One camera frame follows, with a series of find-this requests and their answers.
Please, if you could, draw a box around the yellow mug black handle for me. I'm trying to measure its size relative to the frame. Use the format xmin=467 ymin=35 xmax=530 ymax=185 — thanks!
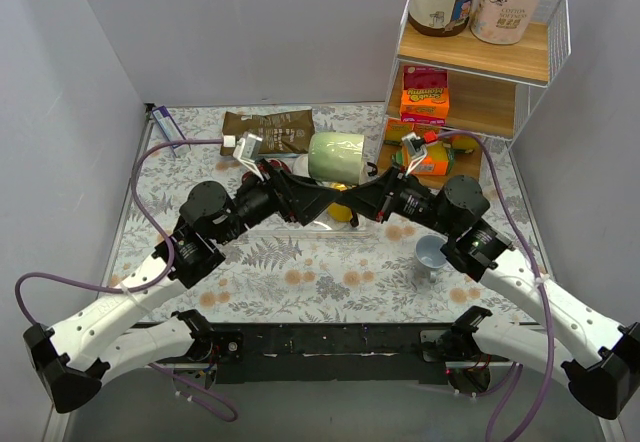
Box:
xmin=327 ymin=182 xmax=360 ymax=228

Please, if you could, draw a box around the light green mug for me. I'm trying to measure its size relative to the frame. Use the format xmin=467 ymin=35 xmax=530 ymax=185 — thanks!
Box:
xmin=308 ymin=132 xmax=365 ymax=186

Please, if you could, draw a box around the pale blue footed mug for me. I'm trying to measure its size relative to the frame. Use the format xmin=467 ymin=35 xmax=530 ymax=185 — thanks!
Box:
xmin=414 ymin=235 xmax=447 ymax=282

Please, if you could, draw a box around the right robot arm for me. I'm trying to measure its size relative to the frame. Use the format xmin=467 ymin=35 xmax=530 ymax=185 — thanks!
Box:
xmin=340 ymin=169 xmax=639 ymax=420

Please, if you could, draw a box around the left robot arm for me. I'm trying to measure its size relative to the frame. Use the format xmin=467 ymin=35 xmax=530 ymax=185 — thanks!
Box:
xmin=23 ymin=167 xmax=341 ymax=413

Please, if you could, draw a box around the cream beige mug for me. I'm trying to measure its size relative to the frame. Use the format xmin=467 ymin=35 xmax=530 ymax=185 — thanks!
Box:
xmin=359 ymin=160 xmax=379 ymax=185

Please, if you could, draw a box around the white speckled mug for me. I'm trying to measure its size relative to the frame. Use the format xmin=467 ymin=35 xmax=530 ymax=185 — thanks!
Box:
xmin=291 ymin=154 xmax=310 ymax=178

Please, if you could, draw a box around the dark red mug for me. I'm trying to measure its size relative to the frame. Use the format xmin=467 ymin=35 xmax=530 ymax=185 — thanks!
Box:
xmin=240 ymin=158 xmax=292 ymax=191

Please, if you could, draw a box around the orange sponge pack lying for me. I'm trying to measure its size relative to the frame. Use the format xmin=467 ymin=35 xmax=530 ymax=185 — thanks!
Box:
xmin=390 ymin=142 xmax=455 ymax=176

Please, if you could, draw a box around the brown coffee bag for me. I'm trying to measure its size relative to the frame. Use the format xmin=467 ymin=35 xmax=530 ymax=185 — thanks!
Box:
xmin=222 ymin=109 xmax=315 ymax=156

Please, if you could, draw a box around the orange sponge box left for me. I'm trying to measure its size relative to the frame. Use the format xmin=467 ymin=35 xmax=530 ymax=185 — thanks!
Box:
xmin=383 ymin=118 xmax=414 ymax=146

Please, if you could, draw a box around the orange sponge box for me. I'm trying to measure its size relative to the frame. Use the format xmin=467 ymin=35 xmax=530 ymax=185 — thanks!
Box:
xmin=383 ymin=118 xmax=414 ymax=146
xmin=413 ymin=123 xmax=451 ymax=142

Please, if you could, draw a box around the orange sponge box right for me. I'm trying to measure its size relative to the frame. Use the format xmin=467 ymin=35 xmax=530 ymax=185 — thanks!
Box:
xmin=413 ymin=123 xmax=451 ymax=142

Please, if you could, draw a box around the purple white box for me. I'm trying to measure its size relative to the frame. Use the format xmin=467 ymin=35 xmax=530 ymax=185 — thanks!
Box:
xmin=151 ymin=106 xmax=190 ymax=158

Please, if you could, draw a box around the orange pink Scrub Mommy box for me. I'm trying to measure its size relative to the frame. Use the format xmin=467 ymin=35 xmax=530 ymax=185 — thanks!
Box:
xmin=399 ymin=66 xmax=450 ymax=126

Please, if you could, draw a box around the white wrapped tissue roll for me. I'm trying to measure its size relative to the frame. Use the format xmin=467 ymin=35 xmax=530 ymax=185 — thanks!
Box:
xmin=471 ymin=0 xmax=540 ymax=45

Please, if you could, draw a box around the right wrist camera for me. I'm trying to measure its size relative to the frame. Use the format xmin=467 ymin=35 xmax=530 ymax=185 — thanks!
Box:
xmin=402 ymin=132 xmax=439 ymax=175

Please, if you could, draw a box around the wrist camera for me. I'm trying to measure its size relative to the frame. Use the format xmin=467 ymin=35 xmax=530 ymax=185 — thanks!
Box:
xmin=402 ymin=132 xmax=439 ymax=175
xmin=222 ymin=132 xmax=264 ymax=180

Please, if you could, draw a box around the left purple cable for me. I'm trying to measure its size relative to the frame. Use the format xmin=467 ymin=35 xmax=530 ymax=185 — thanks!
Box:
xmin=13 ymin=137 xmax=239 ymax=423

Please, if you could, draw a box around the purple cable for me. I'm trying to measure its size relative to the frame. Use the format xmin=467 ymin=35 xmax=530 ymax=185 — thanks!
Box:
xmin=13 ymin=137 xmax=239 ymax=423
xmin=434 ymin=129 xmax=557 ymax=442

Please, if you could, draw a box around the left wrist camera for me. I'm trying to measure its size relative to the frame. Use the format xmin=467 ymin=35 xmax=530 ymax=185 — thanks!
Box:
xmin=222 ymin=132 xmax=264 ymax=180

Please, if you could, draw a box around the white wire shelf rack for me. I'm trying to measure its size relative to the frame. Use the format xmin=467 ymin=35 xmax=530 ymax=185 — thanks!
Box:
xmin=374 ymin=0 xmax=572 ymax=198

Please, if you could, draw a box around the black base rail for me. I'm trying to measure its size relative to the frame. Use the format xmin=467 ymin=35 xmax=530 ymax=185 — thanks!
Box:
xmin=169 ymin=309 xmax=504 ymax=388

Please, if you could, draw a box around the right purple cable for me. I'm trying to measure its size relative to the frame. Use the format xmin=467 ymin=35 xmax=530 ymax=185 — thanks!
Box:
xmin=434 ymin=129 xmax=557 ymax=442

